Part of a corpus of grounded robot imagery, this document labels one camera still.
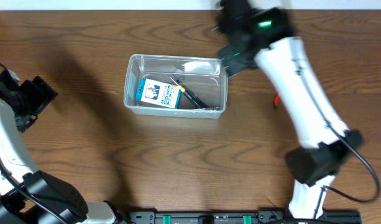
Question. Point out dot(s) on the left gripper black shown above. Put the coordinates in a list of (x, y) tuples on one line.
[(38, 101)]

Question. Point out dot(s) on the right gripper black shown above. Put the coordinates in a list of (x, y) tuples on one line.
[(233, 60)]

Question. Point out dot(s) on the silver double-ended wrench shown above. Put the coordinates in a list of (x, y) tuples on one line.
[(208, 109)]

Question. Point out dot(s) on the red handled pliers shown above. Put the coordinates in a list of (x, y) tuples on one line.
[(275, 102)]

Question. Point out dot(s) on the black yellow screwdriver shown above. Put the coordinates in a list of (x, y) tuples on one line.
[(195, 101)]

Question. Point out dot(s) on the small hammer black red handle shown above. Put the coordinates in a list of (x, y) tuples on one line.
[(177, 81)]

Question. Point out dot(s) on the clear plastic storage container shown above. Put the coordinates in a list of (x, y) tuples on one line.
[(188, 87)]

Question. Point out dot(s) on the blue white cardboard box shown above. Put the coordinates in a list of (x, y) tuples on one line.
[(158, 93)]

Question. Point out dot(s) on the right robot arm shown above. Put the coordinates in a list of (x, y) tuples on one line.
[(265, 39)]

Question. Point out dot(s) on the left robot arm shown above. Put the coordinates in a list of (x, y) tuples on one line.
[(28, 194)]

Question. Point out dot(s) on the black mounting rail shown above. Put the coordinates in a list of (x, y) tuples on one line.
[(259, 217)]

